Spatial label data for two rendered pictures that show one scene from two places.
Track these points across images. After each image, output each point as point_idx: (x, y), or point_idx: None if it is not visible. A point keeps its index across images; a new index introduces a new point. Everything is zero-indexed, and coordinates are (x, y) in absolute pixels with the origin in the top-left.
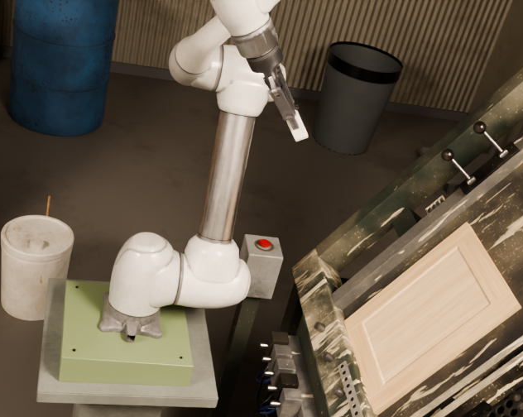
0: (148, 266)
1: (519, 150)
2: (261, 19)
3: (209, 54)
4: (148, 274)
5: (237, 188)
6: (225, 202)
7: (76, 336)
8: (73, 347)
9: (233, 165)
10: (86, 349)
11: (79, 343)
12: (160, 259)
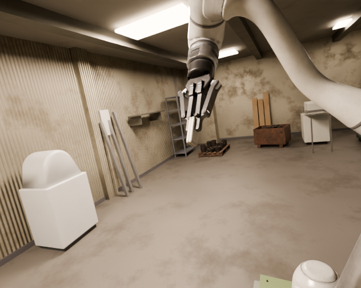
0: (294, 274)
1: None
2: (189, 44)
3: (311, 98)
4: (292, 280)
5: (356, 281)
6: (340, 282)
7: (281, 285)
8: (270, 281)
9: (357, 247)
10: (268, 287)
11: (274, 285)
12: (299, 278)
